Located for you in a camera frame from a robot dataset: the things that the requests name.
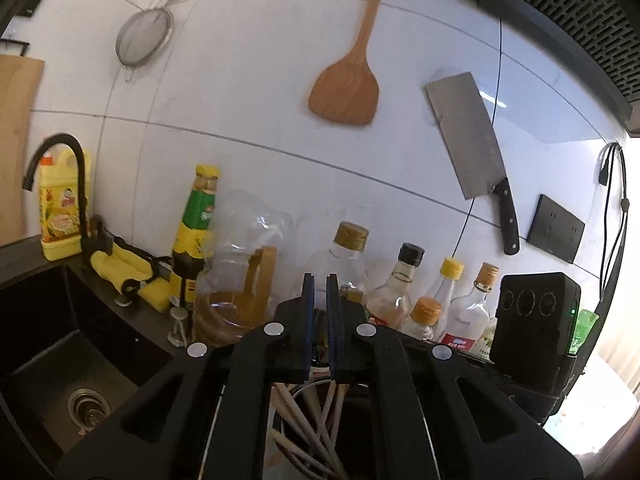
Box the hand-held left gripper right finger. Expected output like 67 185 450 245
326 273 584 480

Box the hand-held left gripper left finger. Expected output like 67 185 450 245
55 272 317 480

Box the bundle of wooden chopsticks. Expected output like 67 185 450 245
269 381 352 480

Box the green label gold cap bottle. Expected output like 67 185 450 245
469 317 499 362

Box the red label gold cap bottle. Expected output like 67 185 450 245
442 262 501 357

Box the clear bottle gold cap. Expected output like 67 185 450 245
306 221 372 318

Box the black cap glass bottle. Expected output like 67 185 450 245
365 242 426 328

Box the small gold cap bottle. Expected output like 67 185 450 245
400 297 444 342

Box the clear oil jug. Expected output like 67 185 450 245
191 189 297 348

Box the yellow cap clear bottle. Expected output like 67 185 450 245
429 257 466 313

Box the green label yellow cap bottle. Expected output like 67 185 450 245
169 164 222 313

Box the yellow cleaning cloth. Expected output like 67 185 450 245
90 246 175 312

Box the metal sink drain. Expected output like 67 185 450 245
67 387 112 434

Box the wooden spatula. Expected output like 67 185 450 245
308 0 387 129

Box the black sink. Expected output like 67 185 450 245
0 264 175 466

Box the yellow dish soap bottle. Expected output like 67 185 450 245
38 147 94 262

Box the black faucet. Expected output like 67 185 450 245
22 132 112 273

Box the black range hood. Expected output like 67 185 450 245
417 0 640 139

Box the metal mesh strainer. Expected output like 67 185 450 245
115 0 201 82

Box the wooden cutting board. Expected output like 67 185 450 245
0 37 46 247

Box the black wall socket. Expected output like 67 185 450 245
525 193 586 265

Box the thick black cable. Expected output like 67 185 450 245
596 141 630 322

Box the steel cleaver black handle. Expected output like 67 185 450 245
425 71 521 256

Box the thin black cable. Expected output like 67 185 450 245
451 16 504 262

